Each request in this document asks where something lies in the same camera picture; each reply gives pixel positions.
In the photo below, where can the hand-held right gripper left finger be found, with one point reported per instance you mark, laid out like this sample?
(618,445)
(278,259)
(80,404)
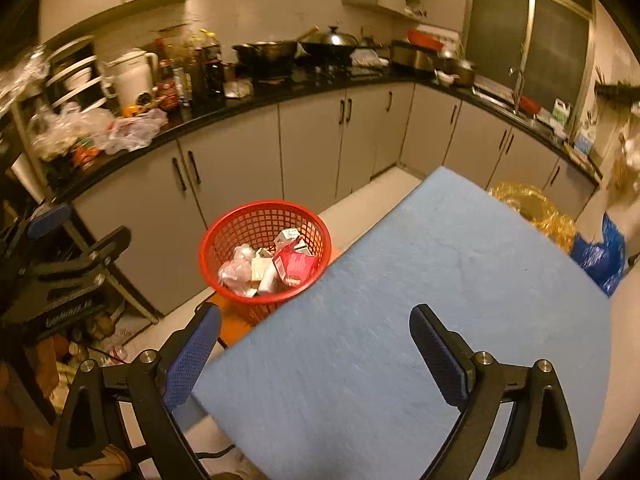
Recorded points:
(192,355)

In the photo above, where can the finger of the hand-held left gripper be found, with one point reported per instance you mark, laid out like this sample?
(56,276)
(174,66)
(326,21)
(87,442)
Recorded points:
(50,220)
(90,260)

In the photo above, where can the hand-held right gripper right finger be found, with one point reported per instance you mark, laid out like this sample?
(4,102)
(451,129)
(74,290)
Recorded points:
(440,355)

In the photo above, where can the clear plastic wrap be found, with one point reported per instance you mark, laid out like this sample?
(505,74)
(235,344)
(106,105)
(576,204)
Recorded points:
(235,270)

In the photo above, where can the red plastic mesh basket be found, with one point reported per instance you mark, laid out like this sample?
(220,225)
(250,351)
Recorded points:
(225,230)

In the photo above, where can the torn red cigarette pack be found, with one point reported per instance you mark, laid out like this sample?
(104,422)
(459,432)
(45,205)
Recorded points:
(295,267)

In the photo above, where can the clear bag with groceries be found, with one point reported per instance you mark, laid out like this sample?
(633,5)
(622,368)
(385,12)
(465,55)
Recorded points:
(65,130)

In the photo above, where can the blue tablecloth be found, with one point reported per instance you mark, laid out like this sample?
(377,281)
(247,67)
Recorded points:
(400,270)

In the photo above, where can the white crumpled plastic bag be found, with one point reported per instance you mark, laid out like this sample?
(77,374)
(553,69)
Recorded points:
(135,130)

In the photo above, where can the white dish rack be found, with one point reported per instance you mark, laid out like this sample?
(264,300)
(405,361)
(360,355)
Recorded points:
(75,75)

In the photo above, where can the white electric kettle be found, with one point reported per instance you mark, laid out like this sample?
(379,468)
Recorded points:
(132,80)

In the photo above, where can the yellow plastic bag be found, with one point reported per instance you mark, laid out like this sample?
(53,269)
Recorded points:
(530,210)

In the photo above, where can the blue plastic bag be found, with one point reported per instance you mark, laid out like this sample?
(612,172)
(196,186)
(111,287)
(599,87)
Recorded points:
(600,255)

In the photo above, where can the row of condiment bottles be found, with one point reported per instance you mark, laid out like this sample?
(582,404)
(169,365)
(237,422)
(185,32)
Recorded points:
(200,70)

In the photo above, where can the grey kitchen base cabinets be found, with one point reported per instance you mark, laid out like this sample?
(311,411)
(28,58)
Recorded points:
(310,150)

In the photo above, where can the clear bottle with blue label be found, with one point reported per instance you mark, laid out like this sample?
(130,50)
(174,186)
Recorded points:
(585,142)

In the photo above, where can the red bowl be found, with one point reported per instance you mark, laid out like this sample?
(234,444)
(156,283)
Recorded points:
(530,105)

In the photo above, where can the white jug with green label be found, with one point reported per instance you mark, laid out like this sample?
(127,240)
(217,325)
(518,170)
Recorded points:
(561,115)

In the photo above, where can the hanging clear plastic bags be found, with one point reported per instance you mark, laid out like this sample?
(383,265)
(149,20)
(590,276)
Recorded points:
(625,160)

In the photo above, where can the dark frying wok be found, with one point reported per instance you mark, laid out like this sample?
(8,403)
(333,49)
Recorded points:
(265,52)

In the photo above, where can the chrome faucet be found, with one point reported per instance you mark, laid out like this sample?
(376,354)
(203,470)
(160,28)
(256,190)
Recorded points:
(517,90)

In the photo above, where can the brown lidded pot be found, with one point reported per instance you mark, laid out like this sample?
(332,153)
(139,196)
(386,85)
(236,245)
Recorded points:
(460,72)

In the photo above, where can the black kitchen countertop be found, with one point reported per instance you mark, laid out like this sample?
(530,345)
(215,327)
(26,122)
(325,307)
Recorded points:
(320,87)

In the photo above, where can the clear bag on countertop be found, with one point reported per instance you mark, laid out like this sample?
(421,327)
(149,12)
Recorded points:
(370,61)

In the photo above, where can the red basin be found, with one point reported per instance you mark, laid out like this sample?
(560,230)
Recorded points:
(425,40)

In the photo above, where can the wok with steel lid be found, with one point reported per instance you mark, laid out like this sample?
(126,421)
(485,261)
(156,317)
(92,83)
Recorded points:
(332,40)

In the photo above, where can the kitchen window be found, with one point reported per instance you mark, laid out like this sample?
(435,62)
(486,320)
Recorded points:
(530,35)

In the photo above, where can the black wall rack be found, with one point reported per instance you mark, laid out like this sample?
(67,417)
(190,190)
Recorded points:
(617,92)

